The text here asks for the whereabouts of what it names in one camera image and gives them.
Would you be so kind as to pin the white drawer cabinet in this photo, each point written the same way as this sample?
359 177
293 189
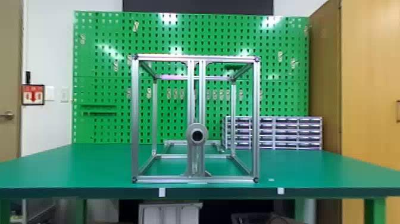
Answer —
242 133
286 133

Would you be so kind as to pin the wooden cupboard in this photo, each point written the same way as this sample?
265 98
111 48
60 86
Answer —
359 81

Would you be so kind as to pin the brown door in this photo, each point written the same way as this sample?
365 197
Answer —
9 78

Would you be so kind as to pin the silver frame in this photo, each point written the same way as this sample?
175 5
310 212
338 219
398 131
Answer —
135 125

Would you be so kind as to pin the white wall switch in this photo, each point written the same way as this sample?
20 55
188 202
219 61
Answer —
49 93
64 94

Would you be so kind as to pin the red wall sign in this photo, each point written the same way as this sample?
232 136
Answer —
32 94

